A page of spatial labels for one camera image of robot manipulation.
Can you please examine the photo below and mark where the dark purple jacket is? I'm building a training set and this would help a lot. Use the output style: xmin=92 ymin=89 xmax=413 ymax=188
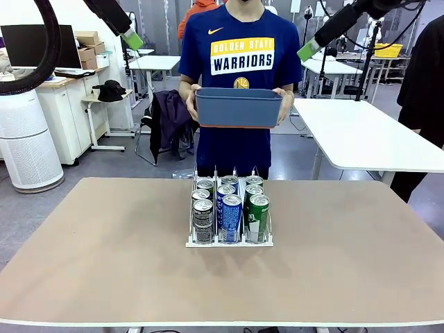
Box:
xmin=157 ymin=89 xmax=199 ymax=146

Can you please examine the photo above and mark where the white background desk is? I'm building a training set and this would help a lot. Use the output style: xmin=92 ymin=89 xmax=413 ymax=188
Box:
xmin=301 ymin=57 xmax=364 ymax=100
xmin=128 ymin=54 xmax=182 ymax=105

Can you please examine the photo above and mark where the person's right forearm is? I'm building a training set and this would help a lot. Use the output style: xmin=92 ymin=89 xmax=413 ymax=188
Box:
xmin=179 ymin=74 xmax=201 ymax=92

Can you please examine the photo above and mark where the grey garment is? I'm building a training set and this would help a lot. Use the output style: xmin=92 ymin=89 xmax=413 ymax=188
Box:
xmin=171 ymin=131 xmax=196 ymax=161

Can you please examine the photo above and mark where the white cylindrical air purifier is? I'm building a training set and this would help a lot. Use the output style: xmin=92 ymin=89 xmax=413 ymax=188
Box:
xmin=0 ymin=88 xmax=66 ymax=194

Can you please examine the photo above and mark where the person's left forearm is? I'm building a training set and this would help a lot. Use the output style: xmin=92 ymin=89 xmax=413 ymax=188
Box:
xmin=282 ymin=82 xmax=303 ymax=98

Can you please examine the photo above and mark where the small white-legged side table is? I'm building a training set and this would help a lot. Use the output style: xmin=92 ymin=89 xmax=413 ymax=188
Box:
xmin=81 ymin=88 xmax=135 ymax=153

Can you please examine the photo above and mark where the white cabinet with wooden top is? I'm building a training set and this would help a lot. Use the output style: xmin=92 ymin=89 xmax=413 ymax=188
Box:
xmin=22 ymin=67 xmax=108 ymax=166

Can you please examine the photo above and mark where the person in orange top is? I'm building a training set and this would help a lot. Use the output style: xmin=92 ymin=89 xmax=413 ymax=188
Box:
xmin=177 ymin=0 xmax=223 ymax=40

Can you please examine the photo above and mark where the black hat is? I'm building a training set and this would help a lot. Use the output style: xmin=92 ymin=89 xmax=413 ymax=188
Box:
xmin=92 ymin=79 xmax=126 ymax=102

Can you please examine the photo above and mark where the person in black clothes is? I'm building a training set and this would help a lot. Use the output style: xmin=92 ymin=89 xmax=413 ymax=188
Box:
xmin=390 ymin=15 xmax=444 ymax=204

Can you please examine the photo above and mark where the clear white can dispenser rack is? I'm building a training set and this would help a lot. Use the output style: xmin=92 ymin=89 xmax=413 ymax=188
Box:
xmin=185 ymin=164 xmax=275 ymax=248

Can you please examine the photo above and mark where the large white table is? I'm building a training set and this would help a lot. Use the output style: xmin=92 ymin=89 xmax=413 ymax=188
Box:
xmin=289 ymin=98 xmax=444 ymax=185

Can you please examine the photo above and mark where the thick black braided cable sleeve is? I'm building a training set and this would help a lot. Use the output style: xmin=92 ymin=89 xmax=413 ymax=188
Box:
xmin=0 ymin=0 xmax=63 ymax=96

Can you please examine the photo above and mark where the person's right hand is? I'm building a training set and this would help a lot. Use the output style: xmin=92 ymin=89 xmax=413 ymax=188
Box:
xmin=186 ymin=84 xmax=203 ymax=122

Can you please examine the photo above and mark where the blue bin with orange handles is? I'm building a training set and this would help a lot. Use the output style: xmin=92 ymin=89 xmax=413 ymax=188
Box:
xmin=194 ymin=87 xmax=284 ymax=130

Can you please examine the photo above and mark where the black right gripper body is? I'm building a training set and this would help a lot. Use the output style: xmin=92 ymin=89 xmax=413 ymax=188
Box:
xmin=341 ymin=0 xmax=409 ymax=25

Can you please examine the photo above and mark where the person's left hand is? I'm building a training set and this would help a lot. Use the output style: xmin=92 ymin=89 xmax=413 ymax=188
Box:
xmin=272 ymin=87 xmax=296 ymax=126

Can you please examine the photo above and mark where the black jacket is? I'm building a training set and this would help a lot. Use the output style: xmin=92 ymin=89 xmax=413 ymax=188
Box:
xmin=140 ymin=92 xmax=174 ymax=164

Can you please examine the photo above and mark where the black tripod stand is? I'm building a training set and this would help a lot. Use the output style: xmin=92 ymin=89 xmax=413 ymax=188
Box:
xmin=346 ymin=20 xmax=381 ymax=102

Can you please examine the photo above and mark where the yellow plastic crate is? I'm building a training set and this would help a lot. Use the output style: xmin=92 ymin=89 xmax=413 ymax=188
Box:
xmin=374 ymin=43 xmax=404 ymax=58

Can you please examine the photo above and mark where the person in blue Warriors shirt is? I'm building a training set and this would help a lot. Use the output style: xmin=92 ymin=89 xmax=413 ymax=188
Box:
xmin=177 ymin=0 xmax=302 ymax=180

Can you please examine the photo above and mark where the wooden shelf rack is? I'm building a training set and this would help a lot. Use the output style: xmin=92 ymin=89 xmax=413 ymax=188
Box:
xmin=370 ymin=55 xmax=413 ymax=84

